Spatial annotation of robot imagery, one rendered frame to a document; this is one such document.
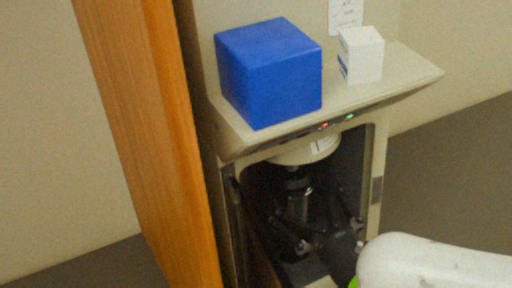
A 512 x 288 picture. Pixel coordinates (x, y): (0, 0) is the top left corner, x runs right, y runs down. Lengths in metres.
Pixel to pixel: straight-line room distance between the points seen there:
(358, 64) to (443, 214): 0.73
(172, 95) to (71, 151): 0.66
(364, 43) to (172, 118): 0.27
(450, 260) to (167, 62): 0.41
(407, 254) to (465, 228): 0.69
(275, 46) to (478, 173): 0.99
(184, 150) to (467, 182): 0.99
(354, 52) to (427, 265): 0.29
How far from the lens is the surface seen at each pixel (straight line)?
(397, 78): 0.82
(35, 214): 1.36
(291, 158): 0.95
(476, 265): 0.74
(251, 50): 0.69
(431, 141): 1.67
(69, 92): 1.22
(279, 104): 0.70
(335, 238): 0.95
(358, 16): 0.85
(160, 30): 0.62
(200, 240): 0.80
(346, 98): 0.77
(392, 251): 0.74
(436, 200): 1.47
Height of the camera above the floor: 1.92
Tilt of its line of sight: 42 degrees down
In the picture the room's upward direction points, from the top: 1 degrees clockwise
